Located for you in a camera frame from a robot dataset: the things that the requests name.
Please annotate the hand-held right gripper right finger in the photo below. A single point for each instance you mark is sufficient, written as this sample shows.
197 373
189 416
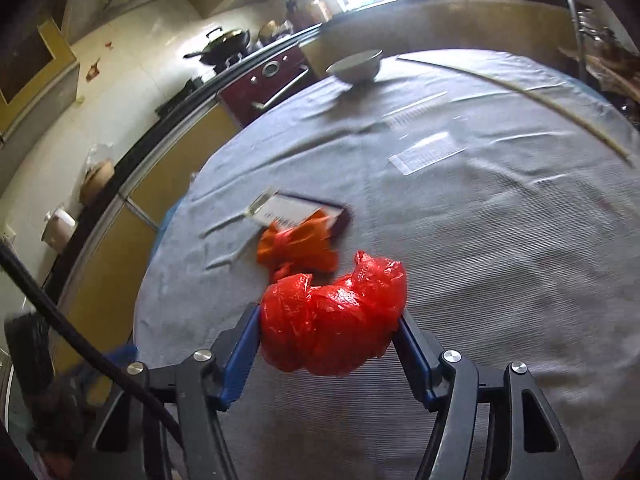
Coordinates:
417 365

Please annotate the brown clay pot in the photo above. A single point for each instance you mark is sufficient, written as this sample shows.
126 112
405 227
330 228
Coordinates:
97 182

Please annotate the black kitchen countertop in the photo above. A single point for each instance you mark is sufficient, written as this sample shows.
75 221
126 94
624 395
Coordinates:
150 150

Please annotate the black wok with lid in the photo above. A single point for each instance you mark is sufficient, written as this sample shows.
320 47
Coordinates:
225 42

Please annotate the blue table cover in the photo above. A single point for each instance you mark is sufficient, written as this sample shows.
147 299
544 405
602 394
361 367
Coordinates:
167 220

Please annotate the wooden storage shelf rack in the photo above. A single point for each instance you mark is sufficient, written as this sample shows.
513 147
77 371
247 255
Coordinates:
595 50

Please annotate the red wall sticker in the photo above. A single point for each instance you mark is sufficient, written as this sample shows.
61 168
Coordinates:
93 69

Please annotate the white bowl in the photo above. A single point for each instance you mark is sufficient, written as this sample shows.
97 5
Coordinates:
355 67

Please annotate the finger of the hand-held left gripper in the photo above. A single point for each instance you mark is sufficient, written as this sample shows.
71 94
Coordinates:
120 357

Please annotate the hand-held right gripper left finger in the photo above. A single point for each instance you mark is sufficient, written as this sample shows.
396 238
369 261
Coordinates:
240 360

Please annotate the bowls beside stove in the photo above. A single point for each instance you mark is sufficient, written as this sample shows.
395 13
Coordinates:
275 32

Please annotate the long thin wooden stick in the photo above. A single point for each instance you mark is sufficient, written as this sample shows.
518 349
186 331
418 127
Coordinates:
500 81

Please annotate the black gas stove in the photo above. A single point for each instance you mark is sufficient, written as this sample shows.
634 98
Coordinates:
235 62

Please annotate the yellow glass-door wall cabinet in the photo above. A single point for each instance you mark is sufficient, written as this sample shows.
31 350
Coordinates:
30 65

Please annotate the clear plastic comb strip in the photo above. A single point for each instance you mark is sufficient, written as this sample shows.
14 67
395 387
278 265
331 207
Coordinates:
415 110
427 152

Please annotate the brown jars and basket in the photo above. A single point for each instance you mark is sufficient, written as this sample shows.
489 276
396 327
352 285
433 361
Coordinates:
310 12

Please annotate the dark red oven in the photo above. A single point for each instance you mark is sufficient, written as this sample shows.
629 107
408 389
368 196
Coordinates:
260 85

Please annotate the white lidded pot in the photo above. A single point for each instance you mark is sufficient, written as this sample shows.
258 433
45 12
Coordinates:
60 230

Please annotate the orange cardboard box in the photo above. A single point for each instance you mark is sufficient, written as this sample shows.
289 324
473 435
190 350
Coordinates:
300 252

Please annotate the white wall socket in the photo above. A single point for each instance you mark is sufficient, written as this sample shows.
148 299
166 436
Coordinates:
7 236

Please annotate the yellow base cabinets under window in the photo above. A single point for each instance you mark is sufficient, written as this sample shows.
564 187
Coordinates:
450 25

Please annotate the clear plastic bag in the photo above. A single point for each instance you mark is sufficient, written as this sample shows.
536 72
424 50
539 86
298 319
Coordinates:
100 152

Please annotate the red plastic bag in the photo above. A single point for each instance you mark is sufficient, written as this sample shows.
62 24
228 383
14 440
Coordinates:
330 320

